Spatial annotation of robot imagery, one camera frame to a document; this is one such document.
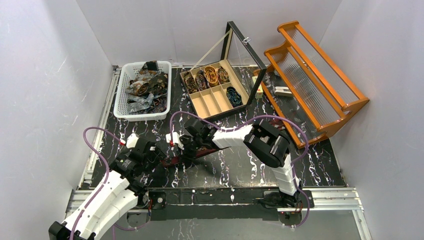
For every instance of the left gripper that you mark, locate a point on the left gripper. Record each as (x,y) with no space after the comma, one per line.
(158,156)

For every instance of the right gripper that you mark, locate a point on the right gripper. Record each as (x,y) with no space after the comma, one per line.
(187,145)

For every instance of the blue green tie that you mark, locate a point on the blue green tie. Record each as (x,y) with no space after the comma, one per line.
(234,97)

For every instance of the red patterned tie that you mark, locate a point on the red patterned tie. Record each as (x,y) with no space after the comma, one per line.
(265,141)

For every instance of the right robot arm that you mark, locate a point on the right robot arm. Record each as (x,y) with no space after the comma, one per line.
(288,194)

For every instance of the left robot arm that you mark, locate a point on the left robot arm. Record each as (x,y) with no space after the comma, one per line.
(120,191)

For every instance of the pile of patterned ties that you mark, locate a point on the pile of patterned ties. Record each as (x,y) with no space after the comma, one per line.
(147,93)

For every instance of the wooden tie storage box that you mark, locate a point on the wooden tie storage box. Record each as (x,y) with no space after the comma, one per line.
(212,103)

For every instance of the rolled purple patterned tie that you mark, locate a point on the rolled purple patterned tie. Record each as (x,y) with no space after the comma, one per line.
(201,81)

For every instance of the rolled dark striped tie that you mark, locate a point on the rolled dark striped tie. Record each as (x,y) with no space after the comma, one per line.
(190,83)

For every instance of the rolled brown patterned tie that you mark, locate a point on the rolled brown patterned tie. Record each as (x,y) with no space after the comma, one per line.
(223,76)

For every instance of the rolled orange tie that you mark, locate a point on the rolled orange tie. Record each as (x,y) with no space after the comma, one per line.
(211,76)

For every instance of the small cream box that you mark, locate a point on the small cream box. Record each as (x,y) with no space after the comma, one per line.
(259,92)

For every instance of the glass box lid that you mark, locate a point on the glass box lid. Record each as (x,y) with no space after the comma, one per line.
(242,63)

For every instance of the white plastic basket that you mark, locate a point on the white plastic basket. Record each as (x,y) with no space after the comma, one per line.
(128,72)

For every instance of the white stapler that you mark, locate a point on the white stapler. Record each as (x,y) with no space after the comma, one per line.
(282,91)

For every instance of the orange wooden rack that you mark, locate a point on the orange wooden rack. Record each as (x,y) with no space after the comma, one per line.
(322,90)

